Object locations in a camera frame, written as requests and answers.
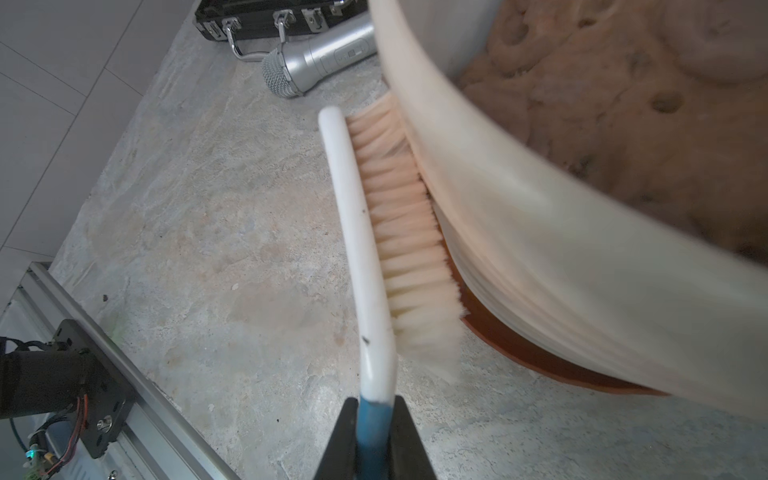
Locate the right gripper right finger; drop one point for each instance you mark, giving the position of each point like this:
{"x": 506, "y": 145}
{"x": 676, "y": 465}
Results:
{"x": 408, "y": 459}

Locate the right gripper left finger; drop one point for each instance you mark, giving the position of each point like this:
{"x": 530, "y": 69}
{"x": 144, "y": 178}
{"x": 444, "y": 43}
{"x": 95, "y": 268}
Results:
{"x": 338, "y": 461}

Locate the white blue scrub brush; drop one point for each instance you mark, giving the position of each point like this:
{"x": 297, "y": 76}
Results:
{"x": 407, "y": 302}

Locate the white ceramic pot with soil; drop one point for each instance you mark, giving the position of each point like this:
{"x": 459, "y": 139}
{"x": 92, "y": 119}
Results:
{"x": 569, "y": 269}

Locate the black poker chip case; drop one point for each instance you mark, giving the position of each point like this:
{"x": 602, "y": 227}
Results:
{"x": 232, "y": 20}

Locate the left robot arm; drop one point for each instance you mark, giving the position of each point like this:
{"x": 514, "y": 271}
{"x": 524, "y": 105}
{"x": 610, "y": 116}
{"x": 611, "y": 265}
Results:
{"x": 37, "y": 382}

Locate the terracotta saucer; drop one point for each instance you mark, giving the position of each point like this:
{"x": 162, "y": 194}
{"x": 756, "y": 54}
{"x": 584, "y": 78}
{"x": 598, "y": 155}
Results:
{"x": 515, "y": 347}

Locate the left circuit board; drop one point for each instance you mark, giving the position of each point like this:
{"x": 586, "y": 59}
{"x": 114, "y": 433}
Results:
{"x": 40, "y": 463}

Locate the aluminium front rail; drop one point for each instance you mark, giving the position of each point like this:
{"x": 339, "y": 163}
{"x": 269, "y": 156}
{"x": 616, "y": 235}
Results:
{"x": 76, "y": 407}

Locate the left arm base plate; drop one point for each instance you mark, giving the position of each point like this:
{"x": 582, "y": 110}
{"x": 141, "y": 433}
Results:
{"x": 110, "y": 394}

